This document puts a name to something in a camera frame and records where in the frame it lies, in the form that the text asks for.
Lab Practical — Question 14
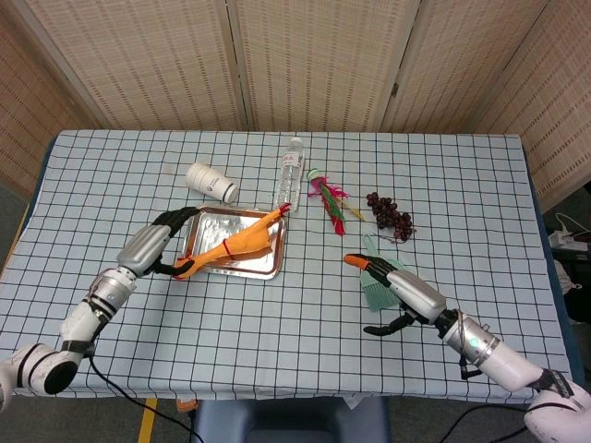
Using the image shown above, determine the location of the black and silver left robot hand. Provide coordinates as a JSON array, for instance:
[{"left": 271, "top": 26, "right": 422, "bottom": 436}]
[{"left": 115, "top": 207, "right": 200, "bottom": 279}]

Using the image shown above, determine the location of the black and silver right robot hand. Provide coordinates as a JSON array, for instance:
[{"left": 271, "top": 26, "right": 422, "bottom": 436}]
[{"left": 343, "top": 252, "right": 448, "bottom": 337}]

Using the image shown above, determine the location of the yellow rubber chicken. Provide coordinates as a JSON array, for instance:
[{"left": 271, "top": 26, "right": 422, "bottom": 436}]
[{"left": 173, "top": 202, "right": 293, "bottom": 281}]

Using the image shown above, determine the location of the mint green hand brush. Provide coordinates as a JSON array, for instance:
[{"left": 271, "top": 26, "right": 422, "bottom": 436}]
[{"left": 360, "top": 233, "right": 408, "bottom": 313}]

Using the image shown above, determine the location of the silver metal tray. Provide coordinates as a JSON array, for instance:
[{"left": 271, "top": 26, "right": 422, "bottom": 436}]
[{"left": 180, "top": 204, "right": 288, "bottom": 281}]

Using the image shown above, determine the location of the light blue checkered tablecloth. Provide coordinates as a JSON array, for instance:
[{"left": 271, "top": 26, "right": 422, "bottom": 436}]
[{"left": 0, "top": 129, "right": 573, "bottom": 406}]

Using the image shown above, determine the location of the dark red grape bunch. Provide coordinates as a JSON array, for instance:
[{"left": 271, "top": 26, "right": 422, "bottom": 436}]
[{"left": 366, "top": 192, "right": 416, "bottom": 245}]

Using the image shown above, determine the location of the white pill bottle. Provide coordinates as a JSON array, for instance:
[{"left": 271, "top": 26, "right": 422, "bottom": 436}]
[{"left": 185, "top": 162, "right": 240, "bottom": 204}]

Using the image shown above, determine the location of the red green feather shuttlecock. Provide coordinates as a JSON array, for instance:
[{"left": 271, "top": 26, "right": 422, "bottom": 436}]
[{"left": 306, "top": 168, "right": 367, "bottom": 237}]

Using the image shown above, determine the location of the white cloth bag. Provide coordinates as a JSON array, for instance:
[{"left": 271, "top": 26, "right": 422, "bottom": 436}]
[{"left": 552, "top": 259, "right": 584, "bottom": 296}]

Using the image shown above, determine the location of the white power strip with plugs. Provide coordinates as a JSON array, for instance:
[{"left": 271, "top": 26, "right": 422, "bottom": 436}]
[{"left": 548, "top": 211, "right": 591, "bottom": 253}]

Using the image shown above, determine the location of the clear plastic water bottle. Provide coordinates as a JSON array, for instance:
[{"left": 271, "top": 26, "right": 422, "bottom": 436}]
[{"left": 271, "top": 137, "right": 307, "bottom": 214}]

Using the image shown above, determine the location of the dark blue chair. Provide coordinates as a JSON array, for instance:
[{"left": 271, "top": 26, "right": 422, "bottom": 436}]
[{"left": 191, "top": 397, "right": 392, "bottom": 443}]

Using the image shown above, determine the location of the beige woven folding screen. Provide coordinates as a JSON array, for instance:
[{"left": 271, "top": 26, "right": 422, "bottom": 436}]
[{"left": 0, "top": 0, "right": 591, "bottom": 213}]

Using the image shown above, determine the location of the black floor cable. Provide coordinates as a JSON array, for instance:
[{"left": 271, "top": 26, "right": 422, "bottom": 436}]
[
  {"left": 87, "top": 353, "right": 199, "bottom": 443},
  {"left": 445, "top": 401, "right": 532, "bottom": 443}
]

